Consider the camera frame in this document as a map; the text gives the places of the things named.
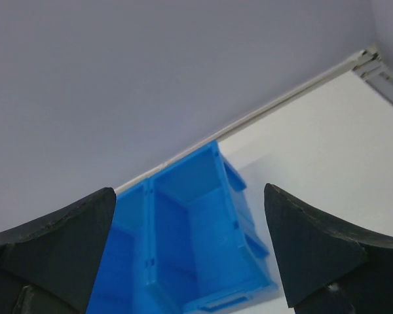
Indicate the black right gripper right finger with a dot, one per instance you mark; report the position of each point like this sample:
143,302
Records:
326,264

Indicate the blue three-compartment plastic bin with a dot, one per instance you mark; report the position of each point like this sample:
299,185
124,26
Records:
183,241

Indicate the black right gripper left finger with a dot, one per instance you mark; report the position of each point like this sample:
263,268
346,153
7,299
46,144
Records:
49,265

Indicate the aluminium table edge rail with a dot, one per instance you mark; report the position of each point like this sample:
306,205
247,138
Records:
367,64

